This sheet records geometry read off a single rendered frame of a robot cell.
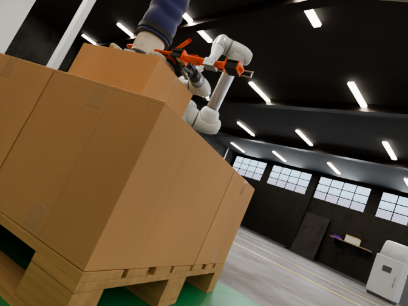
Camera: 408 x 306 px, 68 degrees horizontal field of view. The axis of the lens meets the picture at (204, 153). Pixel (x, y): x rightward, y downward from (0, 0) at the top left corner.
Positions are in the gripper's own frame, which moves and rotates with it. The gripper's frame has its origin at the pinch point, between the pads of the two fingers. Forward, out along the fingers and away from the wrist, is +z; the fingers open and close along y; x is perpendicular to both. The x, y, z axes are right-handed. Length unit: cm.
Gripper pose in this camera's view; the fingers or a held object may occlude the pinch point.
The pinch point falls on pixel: (181, 57)
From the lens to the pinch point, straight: 182.5
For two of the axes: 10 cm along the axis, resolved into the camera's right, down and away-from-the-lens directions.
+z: -3.5, -3.2, -8.8
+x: -8.4, -3.0, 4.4
